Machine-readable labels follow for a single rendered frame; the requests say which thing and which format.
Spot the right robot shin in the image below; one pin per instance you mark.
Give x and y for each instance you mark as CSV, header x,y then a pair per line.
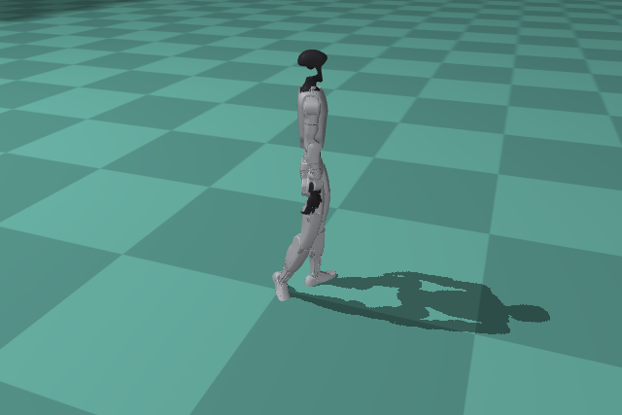
x,y
293,260

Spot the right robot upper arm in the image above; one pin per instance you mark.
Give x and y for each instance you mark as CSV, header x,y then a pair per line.
x,y
311,112

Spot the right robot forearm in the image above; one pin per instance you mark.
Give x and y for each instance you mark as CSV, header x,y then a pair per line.
x,y
313,160

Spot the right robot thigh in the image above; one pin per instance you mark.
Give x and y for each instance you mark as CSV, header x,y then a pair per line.
x,y
310,223

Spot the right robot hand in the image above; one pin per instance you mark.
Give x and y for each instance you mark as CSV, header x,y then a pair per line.
x,y
313,200

